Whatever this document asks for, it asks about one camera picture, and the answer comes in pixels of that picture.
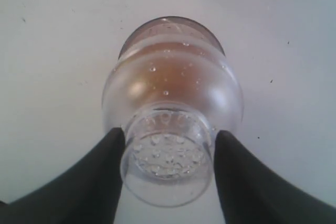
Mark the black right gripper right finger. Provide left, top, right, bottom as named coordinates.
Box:
left=214, top=131, right=335, bottom=223

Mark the clear dome jar lid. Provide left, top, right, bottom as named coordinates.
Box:
left=102, top=35, right=244, bottom=208

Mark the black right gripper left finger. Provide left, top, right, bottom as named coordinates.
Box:
left=1, top=128, right=125, bottom=223

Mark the clear plastic jar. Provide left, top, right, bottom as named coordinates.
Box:
left=119, top=16, right=225, bottom=57

